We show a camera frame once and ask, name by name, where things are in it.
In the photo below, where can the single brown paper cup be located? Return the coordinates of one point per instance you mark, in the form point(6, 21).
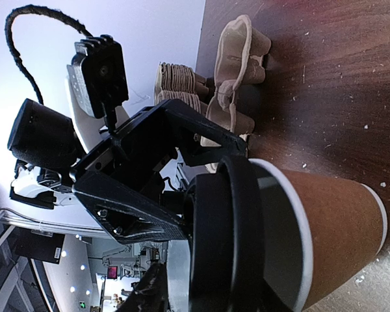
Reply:
point(318, 232)

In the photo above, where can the black cup lid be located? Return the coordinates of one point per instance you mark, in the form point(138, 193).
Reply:
point(251, 248)

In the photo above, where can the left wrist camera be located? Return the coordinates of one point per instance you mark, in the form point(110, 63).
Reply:
point(98, 73)

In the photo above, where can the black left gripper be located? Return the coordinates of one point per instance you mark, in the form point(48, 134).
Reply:
point(118, 180)

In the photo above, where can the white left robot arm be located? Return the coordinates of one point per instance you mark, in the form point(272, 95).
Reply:
point(119, 180)

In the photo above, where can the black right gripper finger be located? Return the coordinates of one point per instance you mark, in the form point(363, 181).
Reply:
point(151, 292)

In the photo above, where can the stack of pulp cup carriers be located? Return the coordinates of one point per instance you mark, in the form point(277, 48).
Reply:
point(175, 81)

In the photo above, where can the single pulp cup carrier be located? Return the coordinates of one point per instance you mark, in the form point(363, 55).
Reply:
point(239, 61)

